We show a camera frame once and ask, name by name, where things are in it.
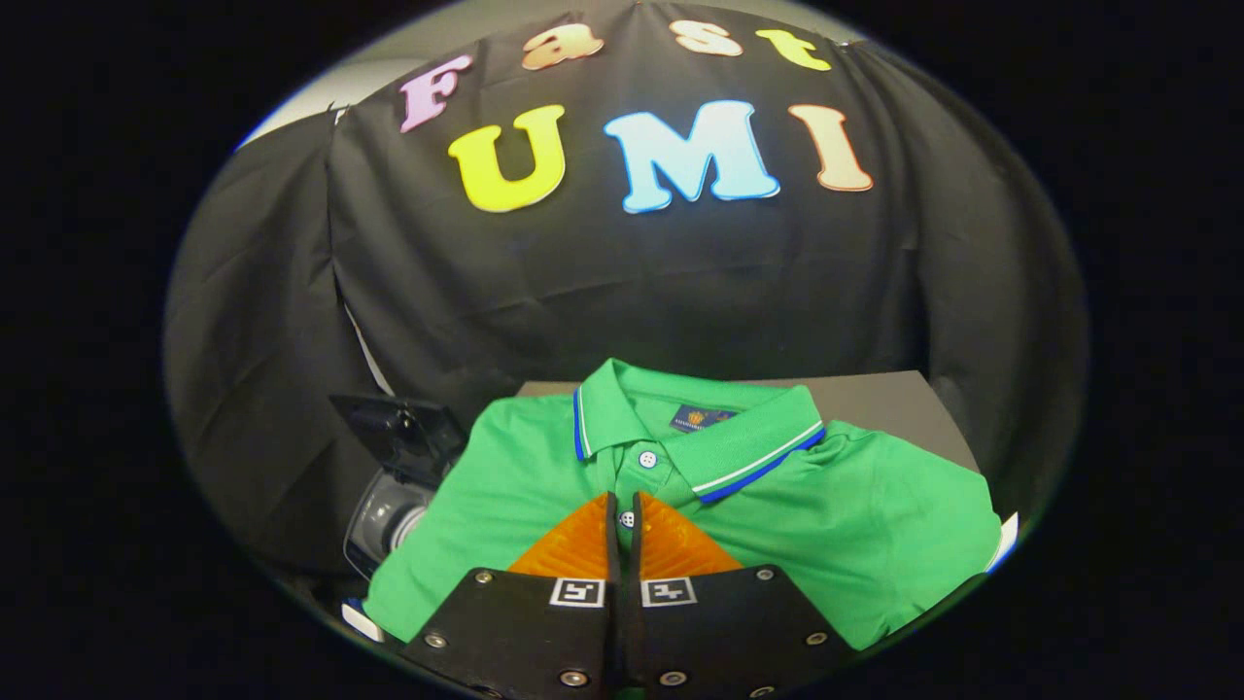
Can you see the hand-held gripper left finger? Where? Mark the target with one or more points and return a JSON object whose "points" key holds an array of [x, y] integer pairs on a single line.
{"points": [[544, 642]]}

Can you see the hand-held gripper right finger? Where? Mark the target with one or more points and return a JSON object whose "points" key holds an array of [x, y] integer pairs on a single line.
{"points": [[709, 642]]}

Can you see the green polo shirt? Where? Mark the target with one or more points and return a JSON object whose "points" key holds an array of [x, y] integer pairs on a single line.
{"points": [[855, 525]]}

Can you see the beige cabinet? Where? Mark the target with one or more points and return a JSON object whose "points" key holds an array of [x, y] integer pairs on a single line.
{"points": [[894, 403]]}

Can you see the black backdrop cloth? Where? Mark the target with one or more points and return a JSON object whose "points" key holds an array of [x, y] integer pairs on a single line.
{"points": [[603, 282]]}

